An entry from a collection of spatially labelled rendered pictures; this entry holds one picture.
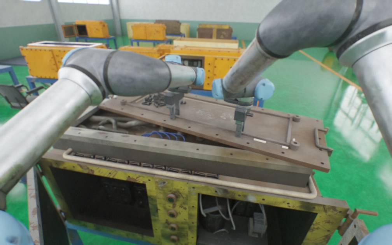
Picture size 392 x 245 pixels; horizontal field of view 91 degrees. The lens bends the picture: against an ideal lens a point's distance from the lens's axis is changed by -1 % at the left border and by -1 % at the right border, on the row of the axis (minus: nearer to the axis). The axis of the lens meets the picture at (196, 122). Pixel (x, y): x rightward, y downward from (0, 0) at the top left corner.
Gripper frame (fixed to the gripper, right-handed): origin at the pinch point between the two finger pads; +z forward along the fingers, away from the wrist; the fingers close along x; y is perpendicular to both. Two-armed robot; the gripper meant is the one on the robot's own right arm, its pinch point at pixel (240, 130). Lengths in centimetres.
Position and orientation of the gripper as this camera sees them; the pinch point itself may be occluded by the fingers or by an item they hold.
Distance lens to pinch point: 99.0
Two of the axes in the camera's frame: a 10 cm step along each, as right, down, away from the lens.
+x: 4.3, -4.4, 7.9
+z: -0.2, 8.7, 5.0
